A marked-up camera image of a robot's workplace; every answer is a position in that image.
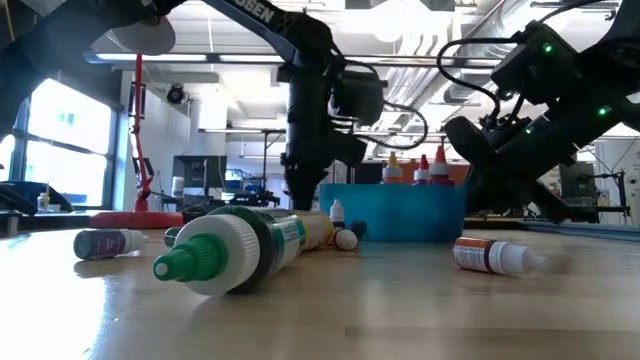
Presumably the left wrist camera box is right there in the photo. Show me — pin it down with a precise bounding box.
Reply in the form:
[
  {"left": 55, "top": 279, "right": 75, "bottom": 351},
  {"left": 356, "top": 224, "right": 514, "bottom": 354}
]
[{"left": 332, "top": 69, "right": 387, "bottom": 127}]

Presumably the orange panel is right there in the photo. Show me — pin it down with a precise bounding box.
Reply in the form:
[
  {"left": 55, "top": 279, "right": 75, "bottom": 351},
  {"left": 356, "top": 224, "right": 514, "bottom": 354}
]
[{"left": 447, "top": 162, "right": 472, "bottom": 187}]

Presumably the blue plastic bin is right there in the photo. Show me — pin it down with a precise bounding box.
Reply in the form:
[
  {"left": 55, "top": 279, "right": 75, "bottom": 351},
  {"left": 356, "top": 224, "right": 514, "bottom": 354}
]
[{"left": 318, "top": 182, "right": 469, "bottom": 245}]

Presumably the red desk lamp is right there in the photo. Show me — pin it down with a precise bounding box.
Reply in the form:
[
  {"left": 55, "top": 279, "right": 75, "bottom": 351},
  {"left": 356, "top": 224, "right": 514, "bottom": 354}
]
[{"left": 89, "top": 14, "right": 185, "bottom": 230}]

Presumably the small purple-label bottle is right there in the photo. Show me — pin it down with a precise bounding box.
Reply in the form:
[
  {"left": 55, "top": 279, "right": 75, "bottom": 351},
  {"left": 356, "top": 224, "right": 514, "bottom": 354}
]
[{"left": 72, "top": 228, "right": 150, "bottom": 262}]

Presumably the small brown-label bottle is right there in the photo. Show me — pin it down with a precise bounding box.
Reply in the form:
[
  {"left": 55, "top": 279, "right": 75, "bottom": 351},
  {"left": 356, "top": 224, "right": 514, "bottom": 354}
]
[{"left": 452, "top": 237, "right": 551, "bottom": 277}]

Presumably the small green-label bottle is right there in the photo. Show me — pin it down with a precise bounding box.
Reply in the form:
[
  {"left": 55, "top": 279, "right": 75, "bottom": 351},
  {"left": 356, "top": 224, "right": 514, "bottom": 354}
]
[{"left": 163, "top": 227, "right": 184, "bottom": 250}]

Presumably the black slanted panel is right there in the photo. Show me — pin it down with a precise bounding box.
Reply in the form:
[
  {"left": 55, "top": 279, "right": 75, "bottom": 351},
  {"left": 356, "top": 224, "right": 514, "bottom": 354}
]
[{"left": 0, "top": 180, "right": 75, "bottom": 216}]

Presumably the large green-cap bottle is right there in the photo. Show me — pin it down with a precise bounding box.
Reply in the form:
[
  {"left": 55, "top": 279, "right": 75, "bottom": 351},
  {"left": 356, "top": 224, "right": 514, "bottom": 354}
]
[{"left": 152, "top": 204, "right": 307, "bottom": 298}]

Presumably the black gantry frame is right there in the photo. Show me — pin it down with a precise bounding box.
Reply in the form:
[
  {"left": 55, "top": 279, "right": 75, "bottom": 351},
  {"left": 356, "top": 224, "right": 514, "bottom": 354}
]
[{"left": 262, "top": 128, "right": 289, "bottom": 211}]

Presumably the black equipment stand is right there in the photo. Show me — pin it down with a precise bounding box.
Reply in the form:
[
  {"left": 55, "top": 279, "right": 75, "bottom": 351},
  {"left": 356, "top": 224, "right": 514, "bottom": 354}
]
[{"left": 557, "top": 158, "right": 630, "bottom": 225}]

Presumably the black aluminium table frame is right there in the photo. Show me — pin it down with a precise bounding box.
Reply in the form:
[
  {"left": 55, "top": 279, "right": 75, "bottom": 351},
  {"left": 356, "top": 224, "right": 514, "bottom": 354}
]
[{"left": 0, "top": 208, "right": 640, "bottom": 243}]

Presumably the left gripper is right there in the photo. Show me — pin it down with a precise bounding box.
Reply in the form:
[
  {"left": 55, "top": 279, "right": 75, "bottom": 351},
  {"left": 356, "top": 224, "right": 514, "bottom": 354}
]
[{"left": 279, "top": 127, "right": 369, "bottom": 212}]

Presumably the long ceiling light rail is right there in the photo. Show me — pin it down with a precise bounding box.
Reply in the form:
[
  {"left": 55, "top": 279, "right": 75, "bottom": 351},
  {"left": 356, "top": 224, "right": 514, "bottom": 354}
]
[{"left": 84, "top": 49, "right": 501, "bottom": 69}]

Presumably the black monitor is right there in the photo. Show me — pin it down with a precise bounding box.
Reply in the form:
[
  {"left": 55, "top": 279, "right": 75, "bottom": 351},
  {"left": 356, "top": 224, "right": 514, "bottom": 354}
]
[{"left": 172, "top": 154, "right": 228, "bottom": 202}]

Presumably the small red-label bottle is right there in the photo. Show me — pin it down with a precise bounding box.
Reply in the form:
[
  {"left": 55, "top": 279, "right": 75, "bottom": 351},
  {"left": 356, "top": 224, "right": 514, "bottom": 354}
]
[{"left": 332, "top": 227, "right": 360, "bottom": 252}]

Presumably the large yellow-cap bottle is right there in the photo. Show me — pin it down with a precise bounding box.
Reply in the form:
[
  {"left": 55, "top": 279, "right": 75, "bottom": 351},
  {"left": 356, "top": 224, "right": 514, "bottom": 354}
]
[
  {"left": 294, "top": 209, "right": 335, "bottom": 252},
  {"left": 382, "top": 151, "right": 404, "bottom": 185}
]

